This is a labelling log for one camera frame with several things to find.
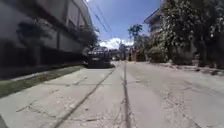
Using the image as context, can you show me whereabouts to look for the overhead wires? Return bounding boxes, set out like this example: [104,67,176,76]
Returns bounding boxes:
[85,2,113,34]

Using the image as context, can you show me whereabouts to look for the concrete kerb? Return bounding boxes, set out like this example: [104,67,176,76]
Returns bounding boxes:
[145,61,224,77]

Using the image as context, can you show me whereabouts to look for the grey concrete road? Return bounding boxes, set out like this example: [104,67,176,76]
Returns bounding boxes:
[0,60,224,128]

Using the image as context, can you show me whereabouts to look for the palm tree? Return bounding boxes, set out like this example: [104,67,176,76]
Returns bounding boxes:
[127,23,144,51]

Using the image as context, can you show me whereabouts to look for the pale building with balcony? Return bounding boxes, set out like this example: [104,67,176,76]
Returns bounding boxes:
[143,7,168,37]

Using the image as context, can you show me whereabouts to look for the dark car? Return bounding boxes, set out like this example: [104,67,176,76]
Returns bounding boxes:
[85,45,113,69]

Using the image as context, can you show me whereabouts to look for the row of trees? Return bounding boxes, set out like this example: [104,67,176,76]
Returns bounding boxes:
[159,0,224,68]

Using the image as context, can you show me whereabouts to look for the grass strip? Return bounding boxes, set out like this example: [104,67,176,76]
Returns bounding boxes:
[0,64,85,99]

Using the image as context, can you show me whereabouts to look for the grey building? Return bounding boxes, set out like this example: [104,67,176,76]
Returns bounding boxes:
[0,0,100,80]

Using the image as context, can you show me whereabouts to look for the red gate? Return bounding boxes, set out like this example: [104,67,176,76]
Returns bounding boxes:
[127,49,138,63]

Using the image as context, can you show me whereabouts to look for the green bush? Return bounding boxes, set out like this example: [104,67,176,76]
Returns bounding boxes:
[147,44,170,64]

